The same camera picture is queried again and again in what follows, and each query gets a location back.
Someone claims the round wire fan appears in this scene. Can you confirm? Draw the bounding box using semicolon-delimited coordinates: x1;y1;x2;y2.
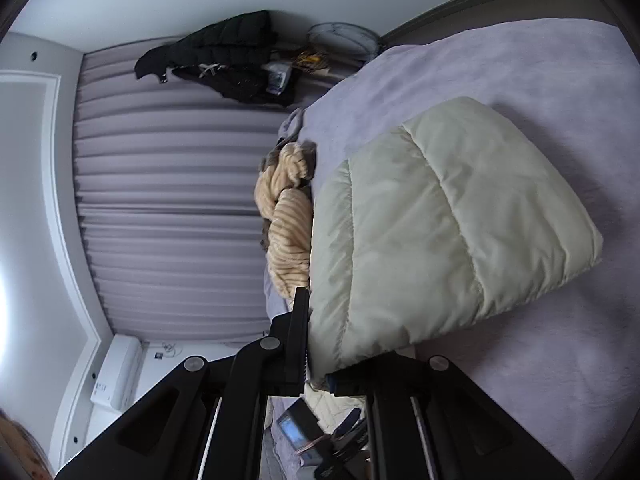
306;21;381;63

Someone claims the grey garment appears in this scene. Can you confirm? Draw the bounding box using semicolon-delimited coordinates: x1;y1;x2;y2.
257;107;321;181

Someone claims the yellow packet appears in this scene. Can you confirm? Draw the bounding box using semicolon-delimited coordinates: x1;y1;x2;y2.
292;45;331;73

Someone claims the person's head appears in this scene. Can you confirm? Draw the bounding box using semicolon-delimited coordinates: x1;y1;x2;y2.
0;407;53;480

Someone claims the black puffer jacket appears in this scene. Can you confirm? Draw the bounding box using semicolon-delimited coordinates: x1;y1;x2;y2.
134;10;301;107

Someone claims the white air conditioner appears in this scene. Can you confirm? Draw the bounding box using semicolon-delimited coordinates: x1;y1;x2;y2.
90;336;143;411

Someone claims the clear plastic packet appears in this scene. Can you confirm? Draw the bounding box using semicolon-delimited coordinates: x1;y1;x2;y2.
265;62;293;96

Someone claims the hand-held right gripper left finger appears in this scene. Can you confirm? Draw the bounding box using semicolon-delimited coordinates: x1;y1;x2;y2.
55;287;311;480

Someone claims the grey curtain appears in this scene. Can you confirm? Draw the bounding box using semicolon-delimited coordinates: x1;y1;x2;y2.
74;42;341;348

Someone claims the beige striped fleece garment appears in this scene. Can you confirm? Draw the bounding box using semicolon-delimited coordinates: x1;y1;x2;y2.
254;142;316;298

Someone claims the cream puffer jacket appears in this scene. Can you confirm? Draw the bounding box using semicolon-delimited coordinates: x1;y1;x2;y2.
302;96;604;436

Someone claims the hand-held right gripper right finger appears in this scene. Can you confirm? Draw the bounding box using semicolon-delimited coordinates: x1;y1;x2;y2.
326;351;576;480

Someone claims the lavender bed blanket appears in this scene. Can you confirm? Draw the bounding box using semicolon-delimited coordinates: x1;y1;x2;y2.
262;17;640;480

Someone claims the grey bed frame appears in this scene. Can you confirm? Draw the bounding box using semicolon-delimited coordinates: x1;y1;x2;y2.
380;0;618;53

